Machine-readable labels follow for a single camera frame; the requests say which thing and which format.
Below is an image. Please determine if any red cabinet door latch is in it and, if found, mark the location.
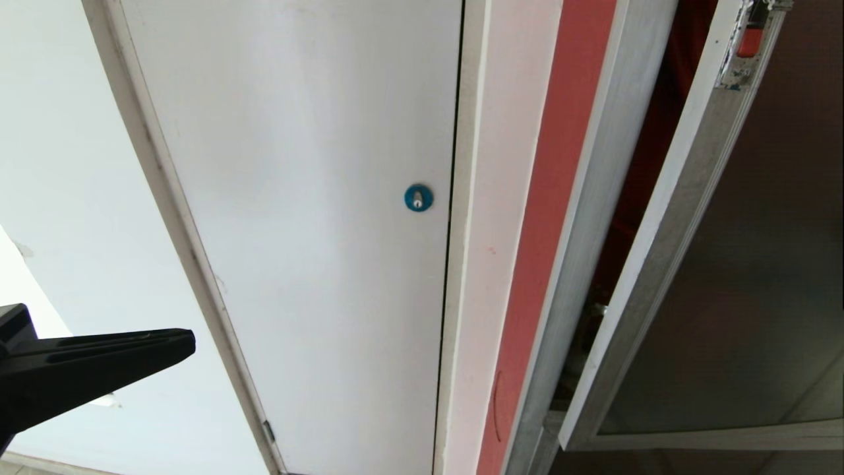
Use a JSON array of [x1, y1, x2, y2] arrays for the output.
[[715, 0, 794, 91]]

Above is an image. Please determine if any blue round door lock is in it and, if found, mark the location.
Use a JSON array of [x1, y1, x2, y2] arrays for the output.
[[404, 183, 435, 213]]

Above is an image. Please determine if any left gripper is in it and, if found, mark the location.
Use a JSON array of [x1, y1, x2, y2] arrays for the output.
[[0, 303, 197, 456]]

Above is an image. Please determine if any white door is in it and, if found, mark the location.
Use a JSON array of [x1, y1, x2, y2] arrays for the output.
[[119, 0, 463, 475]]

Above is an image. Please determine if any red fire hydrant cabinet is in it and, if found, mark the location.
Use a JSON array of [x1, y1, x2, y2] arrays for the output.
[[476, 0, 726, 475]]

